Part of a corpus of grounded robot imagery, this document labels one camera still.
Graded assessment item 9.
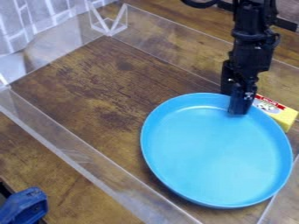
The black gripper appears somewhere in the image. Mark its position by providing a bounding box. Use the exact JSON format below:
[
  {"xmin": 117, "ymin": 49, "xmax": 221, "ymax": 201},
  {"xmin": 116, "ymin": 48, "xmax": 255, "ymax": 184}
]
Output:
[{"xmin": 220, "ymin": 29, "xmax": 280, "ymax": 115}]

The blue round plastic tray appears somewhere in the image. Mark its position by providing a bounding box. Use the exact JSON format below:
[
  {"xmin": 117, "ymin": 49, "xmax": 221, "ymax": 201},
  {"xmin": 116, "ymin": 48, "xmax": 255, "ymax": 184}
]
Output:
[{"xmin": 140, "ymin": 93, "xmax": 293, "ymax": 209}]

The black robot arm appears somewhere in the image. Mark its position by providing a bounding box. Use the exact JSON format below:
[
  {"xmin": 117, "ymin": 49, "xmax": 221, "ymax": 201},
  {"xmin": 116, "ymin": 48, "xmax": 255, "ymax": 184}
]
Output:
[{"xmin": 220, "ymin": 0, "xmax": 280, "ymax": 115}]

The yellow brick with label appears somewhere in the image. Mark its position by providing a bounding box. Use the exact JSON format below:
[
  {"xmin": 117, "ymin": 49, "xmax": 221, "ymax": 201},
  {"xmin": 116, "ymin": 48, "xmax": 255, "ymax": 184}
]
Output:
[{"xmin": 253, "ymin": 94, "xmax": 299, "ymax": 132}]

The grey checkered cloth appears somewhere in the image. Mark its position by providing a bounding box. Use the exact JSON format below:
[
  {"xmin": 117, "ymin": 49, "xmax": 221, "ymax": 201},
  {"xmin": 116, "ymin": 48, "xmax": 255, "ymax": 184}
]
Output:
[{"xmin": 0, "ymin": 0, "xmax": 116, "ymax": 57}]

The clear acrylic enclosure wall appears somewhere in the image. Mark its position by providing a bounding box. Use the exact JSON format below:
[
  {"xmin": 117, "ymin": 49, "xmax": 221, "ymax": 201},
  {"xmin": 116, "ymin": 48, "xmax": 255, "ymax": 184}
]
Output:
[{"xmin": 0, "ymin": 0, "xmax": 299, "ymax": 224}]

